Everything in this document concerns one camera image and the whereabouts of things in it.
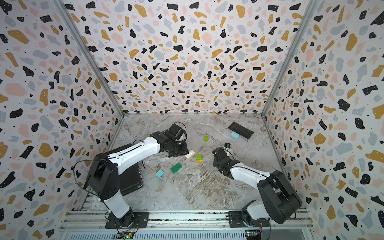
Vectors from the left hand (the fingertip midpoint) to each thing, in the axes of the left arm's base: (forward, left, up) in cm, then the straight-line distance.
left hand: (189, 152), depth 85 cm
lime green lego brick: (+18, -10, -12) cm, 24 cm away
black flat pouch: (+25, -37, -12) cm, 46 cm away
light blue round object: (+21, -32, -12) cm, 40 cm away
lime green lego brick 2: (+2, -5, -10) cm, 11 cm away
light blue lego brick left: (-7, +18, -13) cm, 23 cm away
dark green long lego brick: (-4, +9, -12) cm, 16 cm away
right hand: (0, -18, -9) cm, 20 cm away
